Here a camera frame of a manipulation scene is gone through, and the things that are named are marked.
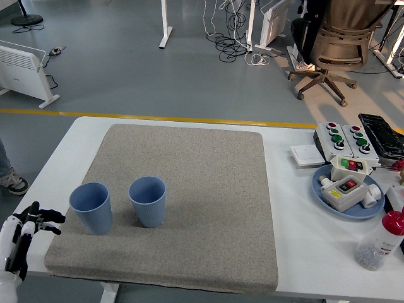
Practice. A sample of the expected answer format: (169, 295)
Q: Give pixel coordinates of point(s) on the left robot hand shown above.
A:
(9, 227)

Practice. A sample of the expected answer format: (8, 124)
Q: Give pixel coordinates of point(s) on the blue ribbed cup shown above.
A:
(94, 217)
(148, 211)

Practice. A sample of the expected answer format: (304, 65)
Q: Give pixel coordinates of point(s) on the person's shoe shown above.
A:
(14, 183)

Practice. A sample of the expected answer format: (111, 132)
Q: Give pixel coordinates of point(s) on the person's leg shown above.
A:
(3, 158)

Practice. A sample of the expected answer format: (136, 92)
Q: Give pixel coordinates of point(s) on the white table leg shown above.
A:
(109, 293)

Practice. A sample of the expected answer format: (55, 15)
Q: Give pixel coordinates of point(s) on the white panel heater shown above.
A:
(274, 22)
(19, 72)

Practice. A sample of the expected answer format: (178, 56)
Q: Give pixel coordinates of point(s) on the floor power socket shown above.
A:
(57, 50)

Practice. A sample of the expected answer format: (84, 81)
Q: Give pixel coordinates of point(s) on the grey-brown mat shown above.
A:
(195, 205)

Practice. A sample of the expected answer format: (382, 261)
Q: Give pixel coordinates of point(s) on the black stand base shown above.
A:
(26, 20)

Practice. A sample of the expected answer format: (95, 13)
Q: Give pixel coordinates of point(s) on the white desk leg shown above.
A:
(251, 22)
(386, 57)
(164, 22)

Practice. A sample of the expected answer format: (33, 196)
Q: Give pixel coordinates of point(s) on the blue plate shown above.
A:
(318, 192)

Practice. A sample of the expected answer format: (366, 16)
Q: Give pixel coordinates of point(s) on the grey four-button control box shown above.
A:
(350, 142)
(326, 142)

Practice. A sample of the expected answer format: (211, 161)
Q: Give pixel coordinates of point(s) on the seated person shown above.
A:
(304, 31)

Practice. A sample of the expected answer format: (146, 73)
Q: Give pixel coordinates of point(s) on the white pipe fitting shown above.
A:
(372, 195)

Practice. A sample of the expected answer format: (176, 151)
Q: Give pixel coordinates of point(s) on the red-capped bottle of screws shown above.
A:
(378, 243)

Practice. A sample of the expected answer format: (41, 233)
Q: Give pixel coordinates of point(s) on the beige office chair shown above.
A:
(344, 41)

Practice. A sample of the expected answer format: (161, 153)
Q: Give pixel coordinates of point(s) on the black plastic tray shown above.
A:
(382, 135)

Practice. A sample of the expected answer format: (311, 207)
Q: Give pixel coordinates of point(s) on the red object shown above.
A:
(399, 164)

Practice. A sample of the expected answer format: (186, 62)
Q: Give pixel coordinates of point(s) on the white wall switch plate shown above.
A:
(306, 155)

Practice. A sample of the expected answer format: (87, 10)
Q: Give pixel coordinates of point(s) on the white green-red switch box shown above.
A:
(339, 172)

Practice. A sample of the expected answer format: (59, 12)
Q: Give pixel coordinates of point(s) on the grey switch box yellow label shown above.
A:
(347, 199)

